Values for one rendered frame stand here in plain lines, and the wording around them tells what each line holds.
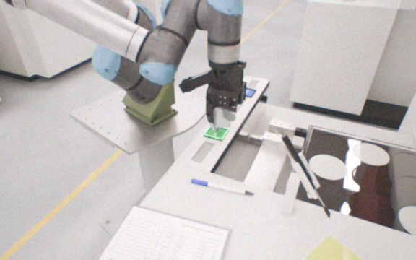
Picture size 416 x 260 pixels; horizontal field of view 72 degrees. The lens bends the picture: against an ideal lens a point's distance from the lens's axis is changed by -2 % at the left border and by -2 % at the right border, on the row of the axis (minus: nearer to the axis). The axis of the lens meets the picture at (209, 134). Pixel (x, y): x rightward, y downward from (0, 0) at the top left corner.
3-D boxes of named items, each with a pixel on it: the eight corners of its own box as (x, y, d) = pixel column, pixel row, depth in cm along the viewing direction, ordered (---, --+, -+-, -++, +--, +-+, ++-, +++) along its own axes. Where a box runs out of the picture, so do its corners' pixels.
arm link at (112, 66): (111, 85, 105) (81, 67, 94) (128, 53, 106) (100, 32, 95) (132, 93, 99) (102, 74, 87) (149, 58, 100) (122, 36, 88)
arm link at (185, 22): (146, 23, 65) (184, 32, 60) (168, -19, 66) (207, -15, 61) (165, 42, 72) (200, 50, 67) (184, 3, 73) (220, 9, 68)
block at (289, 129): (295, 131, 95) (296, 124, 93) (292, 137, 92) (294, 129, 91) (271, 126, 98) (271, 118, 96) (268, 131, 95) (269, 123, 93)
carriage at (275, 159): (293, 137, 97) (295, 130, 96) (263, 219, 70) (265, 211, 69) (270, 131, 100) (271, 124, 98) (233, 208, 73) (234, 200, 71)
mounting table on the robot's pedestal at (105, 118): (76, 138, 124) (68, 113, 116) (154, 99, 152) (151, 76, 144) (144, 188, 101) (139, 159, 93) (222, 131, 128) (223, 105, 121)
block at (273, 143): (289, 145, 89) (291, 137, 87) (287, 152, 87) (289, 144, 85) (264, 139, 92) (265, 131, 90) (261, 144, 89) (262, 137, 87)
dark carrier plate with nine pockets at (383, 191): (435, 157, 82) (436, 156, 82) (465, 261, 57) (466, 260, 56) (312, 129, 94) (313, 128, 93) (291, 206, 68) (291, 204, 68)
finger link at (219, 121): (228, 142, 76) (230, 113, 71) (207, 136, 78) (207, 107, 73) (232, 136, 79) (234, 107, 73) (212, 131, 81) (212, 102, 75)
